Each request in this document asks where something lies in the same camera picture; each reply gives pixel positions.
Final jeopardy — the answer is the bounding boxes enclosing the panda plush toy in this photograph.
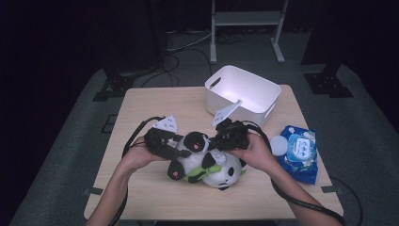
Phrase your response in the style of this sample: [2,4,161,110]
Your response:
[167,131,247,191]

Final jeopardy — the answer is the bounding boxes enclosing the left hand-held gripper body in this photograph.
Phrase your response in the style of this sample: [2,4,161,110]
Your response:
[143,115,182,160]

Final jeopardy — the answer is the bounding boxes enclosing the white round pad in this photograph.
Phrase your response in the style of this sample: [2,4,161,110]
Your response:
[270,135,289,157]

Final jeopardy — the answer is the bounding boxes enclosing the black stand base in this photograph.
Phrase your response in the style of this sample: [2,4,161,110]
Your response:
[92,56,136,102]
[303,62,354,99]

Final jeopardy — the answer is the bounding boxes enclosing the white metal stand frame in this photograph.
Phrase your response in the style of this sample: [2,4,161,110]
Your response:
[210,0,290,64]

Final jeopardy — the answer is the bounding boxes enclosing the white plastic bin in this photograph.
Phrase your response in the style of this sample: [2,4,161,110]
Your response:
[204,64,282,136]

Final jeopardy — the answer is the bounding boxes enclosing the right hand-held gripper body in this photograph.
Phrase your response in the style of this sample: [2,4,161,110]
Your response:
[210,99,250,152]

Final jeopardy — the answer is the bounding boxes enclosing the blue wet wipes pack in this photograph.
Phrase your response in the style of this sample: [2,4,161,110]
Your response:
[276,125,318,186]

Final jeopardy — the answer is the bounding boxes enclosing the right hand-held gripper cable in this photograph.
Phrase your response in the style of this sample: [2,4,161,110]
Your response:
[238,121,346,226]

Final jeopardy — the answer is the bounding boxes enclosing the thin black floor cable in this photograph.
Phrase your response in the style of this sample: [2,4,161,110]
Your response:
[328,175,365,226]

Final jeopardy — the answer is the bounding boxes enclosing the grey floor cable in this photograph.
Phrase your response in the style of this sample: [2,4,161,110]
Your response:
[166,29,217,53]

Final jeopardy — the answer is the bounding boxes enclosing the person's left hand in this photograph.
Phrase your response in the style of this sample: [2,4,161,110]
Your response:
[120,136,168,174]

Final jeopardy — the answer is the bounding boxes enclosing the person's right hand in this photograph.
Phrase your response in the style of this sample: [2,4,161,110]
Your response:
[225,133,278,174]

